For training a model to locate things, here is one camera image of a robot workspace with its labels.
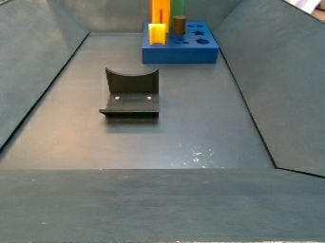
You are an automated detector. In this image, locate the brown small cylinder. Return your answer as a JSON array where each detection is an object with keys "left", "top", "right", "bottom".
[{"left": 172, "top": 15, "right": 187, "bottom": 35}]

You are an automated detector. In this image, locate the yellow notched block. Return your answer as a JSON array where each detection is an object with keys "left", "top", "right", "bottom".
[{"left": 148, "top": 24, "right": 165, "bottom": 45}]

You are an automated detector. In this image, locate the blue shape-sorting board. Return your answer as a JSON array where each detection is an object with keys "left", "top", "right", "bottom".
[{"left": 141, "top": 22, "right": 219, "bottom": 64}]

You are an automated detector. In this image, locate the yellow double-square block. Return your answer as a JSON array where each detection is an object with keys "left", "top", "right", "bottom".
[{"left": 149, "top": 0, "right": 171, "bottom": 32}]

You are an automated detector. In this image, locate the green cylinder block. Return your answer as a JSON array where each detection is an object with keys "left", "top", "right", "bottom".
[{"left": 170, "top": 0, "right": 186, "bottom": 22}]

